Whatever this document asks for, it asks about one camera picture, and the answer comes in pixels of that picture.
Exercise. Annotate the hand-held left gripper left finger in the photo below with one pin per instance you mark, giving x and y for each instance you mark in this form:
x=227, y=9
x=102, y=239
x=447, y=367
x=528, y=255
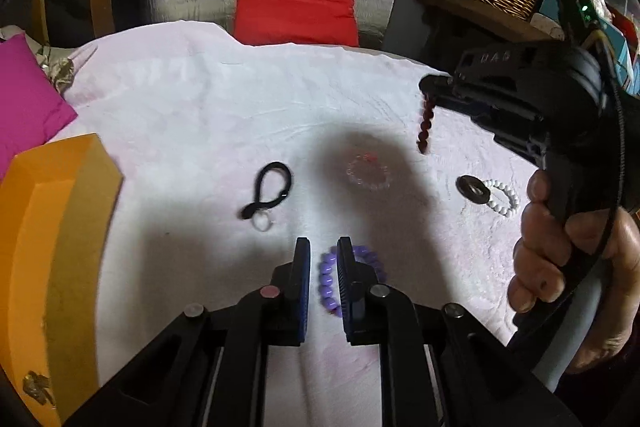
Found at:
x=301, y=287

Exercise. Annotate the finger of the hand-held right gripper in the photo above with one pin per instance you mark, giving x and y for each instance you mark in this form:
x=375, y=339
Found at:
x=435, y=84

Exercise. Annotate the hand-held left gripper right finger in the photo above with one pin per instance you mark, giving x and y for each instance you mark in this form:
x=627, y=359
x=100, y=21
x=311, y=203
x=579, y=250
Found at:
x=345, y=287

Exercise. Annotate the orange cardboard box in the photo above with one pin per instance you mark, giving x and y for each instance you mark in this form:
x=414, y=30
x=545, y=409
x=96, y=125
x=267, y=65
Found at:
x=65, y=207

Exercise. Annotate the person's right hand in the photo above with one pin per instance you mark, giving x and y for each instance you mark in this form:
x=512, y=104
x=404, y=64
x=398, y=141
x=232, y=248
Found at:
x=537, y=267

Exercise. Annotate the teal printed box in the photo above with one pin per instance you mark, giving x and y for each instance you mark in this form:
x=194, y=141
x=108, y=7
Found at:
x=625, y=57

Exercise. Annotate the dark wooden shelf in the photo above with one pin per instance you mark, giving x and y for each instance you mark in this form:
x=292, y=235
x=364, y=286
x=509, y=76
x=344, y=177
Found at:
x=465, y=14

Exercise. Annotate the red pillow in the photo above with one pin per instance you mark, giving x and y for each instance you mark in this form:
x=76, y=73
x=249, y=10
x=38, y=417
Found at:
x=295, y=2

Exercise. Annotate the magenta pillow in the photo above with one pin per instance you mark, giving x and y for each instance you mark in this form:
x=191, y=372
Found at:
x=25, y=107

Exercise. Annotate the grey patterned cloth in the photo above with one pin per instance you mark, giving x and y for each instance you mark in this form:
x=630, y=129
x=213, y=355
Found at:
x=55, y=67

